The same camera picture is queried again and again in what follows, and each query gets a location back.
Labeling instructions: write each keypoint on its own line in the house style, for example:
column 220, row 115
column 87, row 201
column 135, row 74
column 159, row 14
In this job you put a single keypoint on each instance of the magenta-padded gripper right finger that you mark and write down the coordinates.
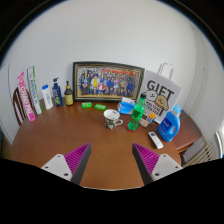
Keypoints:
column 160, row 165

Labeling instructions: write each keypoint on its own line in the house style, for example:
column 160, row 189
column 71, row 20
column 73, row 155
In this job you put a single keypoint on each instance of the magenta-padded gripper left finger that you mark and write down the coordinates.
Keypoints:
column 63, row 165

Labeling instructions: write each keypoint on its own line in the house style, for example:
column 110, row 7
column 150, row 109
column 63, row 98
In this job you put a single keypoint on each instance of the green plastic drink bottle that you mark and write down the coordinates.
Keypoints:
column 137, row 111

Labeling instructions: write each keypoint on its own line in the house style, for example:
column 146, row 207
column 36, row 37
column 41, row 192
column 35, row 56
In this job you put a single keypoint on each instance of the white remote control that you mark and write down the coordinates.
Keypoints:
column 155, row 140

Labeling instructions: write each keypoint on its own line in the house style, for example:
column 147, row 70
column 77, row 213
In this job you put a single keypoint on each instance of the blue detergent bottle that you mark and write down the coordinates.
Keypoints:
column 169, row 126

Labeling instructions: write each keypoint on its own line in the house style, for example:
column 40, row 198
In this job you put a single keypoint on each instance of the white radiator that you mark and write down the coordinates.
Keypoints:
column 201, row 155

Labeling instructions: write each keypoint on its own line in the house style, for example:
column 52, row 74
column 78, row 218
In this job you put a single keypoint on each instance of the flat round red coaster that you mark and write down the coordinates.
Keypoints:
column 132, row 130

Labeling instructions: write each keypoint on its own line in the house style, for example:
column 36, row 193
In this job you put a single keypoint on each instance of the colourful puzzle cube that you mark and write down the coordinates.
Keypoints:
column 150, row 117

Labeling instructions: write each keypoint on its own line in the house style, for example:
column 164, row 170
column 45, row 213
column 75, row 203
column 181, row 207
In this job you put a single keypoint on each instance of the small green packet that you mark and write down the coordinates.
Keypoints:
column 87, row 105
column 100, row 107

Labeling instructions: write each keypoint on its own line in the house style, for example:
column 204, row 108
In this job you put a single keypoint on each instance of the camouflage print mug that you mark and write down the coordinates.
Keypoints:
column 111, row 120

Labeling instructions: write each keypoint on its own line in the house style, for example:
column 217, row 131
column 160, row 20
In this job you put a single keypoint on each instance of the blue tissue pack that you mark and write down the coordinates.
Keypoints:
column 125, row 106

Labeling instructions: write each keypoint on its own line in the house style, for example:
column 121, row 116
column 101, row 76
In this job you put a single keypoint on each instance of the white shampoo bottle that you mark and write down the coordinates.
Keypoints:
column 47, row 98

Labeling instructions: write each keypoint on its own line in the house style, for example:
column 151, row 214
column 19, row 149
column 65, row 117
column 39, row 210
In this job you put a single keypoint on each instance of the amber pump bottle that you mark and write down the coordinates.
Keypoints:
column 68, row 96

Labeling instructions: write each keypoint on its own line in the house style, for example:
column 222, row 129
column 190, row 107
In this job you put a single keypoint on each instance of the dark blue pump bottle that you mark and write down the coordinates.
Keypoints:
column 57, row 96

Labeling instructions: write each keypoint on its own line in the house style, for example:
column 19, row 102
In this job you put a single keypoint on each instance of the white paper gift bag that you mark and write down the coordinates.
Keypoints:
column 161, row 88

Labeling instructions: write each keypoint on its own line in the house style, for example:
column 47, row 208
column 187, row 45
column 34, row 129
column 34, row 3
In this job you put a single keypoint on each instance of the pink and white tall box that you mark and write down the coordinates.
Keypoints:
column 26, row 96

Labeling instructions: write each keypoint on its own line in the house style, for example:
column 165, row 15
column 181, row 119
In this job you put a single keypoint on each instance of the green and white tall box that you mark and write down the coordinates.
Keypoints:
column 34, row 90

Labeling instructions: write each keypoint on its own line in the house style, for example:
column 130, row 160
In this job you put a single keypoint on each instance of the framed group photo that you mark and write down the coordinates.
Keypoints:
column 106, row 81

